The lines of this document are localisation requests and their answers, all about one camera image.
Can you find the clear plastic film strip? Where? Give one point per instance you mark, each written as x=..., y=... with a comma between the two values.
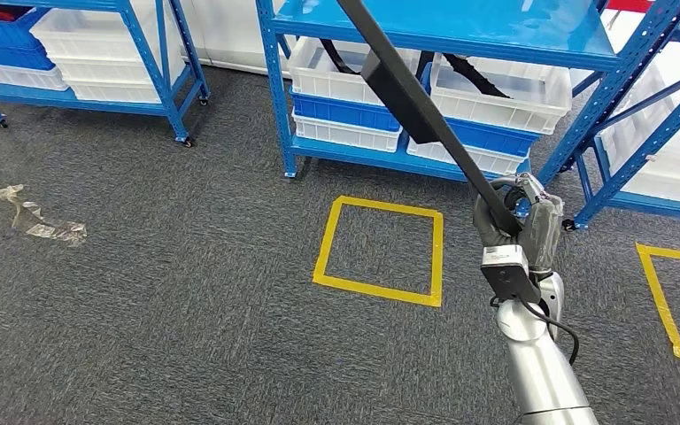
x=41, y=226

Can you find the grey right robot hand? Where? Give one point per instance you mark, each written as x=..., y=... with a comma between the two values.
x=542, y=229

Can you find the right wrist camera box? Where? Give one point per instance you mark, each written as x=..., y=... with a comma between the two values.
x=507, y=273

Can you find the white car body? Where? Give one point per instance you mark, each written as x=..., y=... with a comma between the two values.
x=228, y=29

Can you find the yellow floor tape square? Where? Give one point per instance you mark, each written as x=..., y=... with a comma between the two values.
x=659, y=299
x=328, y=240

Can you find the black plastic mounting plate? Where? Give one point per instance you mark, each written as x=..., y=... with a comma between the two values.
x=404, y=94

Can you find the red barrier belt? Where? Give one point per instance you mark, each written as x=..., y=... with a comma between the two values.
x=657, y=6

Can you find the blue metal shelf rack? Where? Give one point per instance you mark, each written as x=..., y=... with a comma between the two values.
x=492, y=23
x=668, y=205
x=23, y=97

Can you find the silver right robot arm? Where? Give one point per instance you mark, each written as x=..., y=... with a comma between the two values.
x=539, y=369

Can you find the black plastic part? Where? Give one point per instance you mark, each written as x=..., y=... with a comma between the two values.
x=475, y=73
x=334, y=58

